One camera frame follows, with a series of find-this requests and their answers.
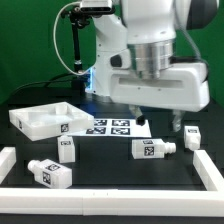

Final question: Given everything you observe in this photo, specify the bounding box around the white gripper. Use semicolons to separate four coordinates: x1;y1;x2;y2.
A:
109;63;210;132

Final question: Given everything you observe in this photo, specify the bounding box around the white square tabletop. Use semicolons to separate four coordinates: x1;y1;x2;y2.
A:
9;102;94;141

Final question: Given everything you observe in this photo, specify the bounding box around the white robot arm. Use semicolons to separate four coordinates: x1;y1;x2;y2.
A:
88;0;219;131

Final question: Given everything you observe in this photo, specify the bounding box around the white tag sheet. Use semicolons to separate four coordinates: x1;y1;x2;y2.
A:
71;119;151;138

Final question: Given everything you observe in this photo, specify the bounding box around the white U-shaped fence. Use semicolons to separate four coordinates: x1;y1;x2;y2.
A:
0;150;224;217

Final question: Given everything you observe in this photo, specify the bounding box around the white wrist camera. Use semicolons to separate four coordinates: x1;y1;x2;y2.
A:
110;49;131;70

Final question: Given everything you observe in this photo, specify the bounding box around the black camera stand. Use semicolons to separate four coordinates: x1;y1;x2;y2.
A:
61;1;116;78

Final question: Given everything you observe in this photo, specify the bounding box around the white cable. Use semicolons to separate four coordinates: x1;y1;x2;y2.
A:
52;1;91;78

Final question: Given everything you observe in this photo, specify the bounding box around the black cable on table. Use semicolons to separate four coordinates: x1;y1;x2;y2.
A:
7;73;88;101

